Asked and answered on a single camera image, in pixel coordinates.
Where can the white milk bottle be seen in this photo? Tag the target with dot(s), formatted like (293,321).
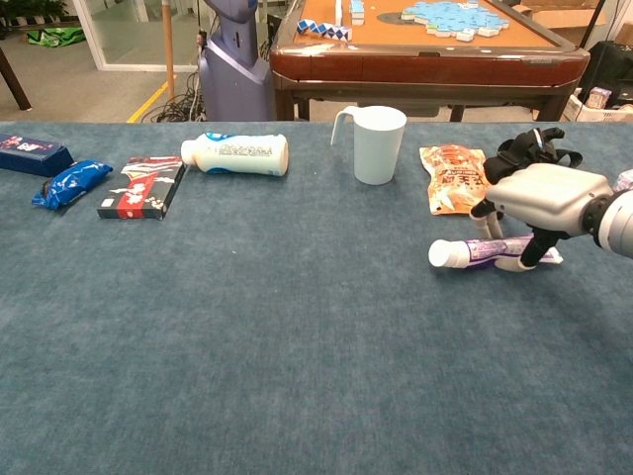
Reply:
(237,154)

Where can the black bag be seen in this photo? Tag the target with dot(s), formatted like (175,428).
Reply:
(610,64)

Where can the small blue tile stack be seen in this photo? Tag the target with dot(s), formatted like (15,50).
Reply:
(357,12)

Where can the white crate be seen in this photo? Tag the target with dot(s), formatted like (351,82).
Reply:
(603,115)

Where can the orange snack pouch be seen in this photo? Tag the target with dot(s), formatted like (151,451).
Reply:
(450,183)

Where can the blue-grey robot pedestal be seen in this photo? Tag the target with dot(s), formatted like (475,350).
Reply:
(232,84)

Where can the wooden pole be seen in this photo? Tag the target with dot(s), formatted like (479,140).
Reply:
(169,49)

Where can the blue white snake puzzle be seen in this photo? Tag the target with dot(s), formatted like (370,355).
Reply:
(321,30)

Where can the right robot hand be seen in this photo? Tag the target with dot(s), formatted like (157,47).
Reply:
(544,198)

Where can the green bag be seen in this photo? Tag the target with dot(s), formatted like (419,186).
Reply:
(54,35)

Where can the purple toothpaste tube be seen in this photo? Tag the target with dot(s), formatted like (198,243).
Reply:
(475,250)

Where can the blue-grey carpeted table surface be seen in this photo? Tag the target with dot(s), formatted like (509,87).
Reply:
(247,346)

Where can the dark blue printed box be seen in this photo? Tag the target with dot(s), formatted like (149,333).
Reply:
(29,153)

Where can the blue mahjong tile pile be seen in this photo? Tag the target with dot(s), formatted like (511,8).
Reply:
(445,17)

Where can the black red flat box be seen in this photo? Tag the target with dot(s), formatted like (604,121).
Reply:
(138,193)

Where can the cardboard box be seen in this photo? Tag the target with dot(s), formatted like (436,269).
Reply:
(559,20)

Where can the dark wooden leg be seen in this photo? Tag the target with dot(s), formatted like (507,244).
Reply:
(15,84)

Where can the blue snack packet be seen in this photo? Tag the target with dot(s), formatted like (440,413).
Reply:
(74,183)

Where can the brown mahjong table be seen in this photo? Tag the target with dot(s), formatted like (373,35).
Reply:
(420,66)

